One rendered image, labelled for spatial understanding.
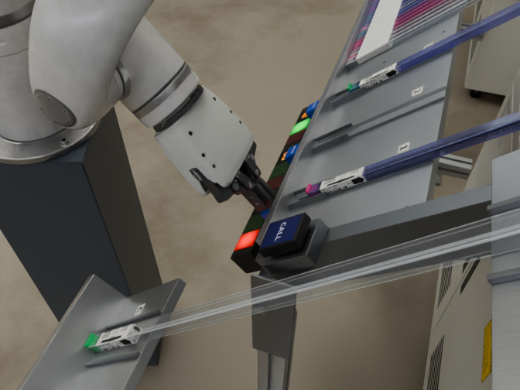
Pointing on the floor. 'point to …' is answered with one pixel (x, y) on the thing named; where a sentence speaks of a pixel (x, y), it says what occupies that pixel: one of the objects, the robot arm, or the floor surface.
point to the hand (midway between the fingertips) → (259, 195)
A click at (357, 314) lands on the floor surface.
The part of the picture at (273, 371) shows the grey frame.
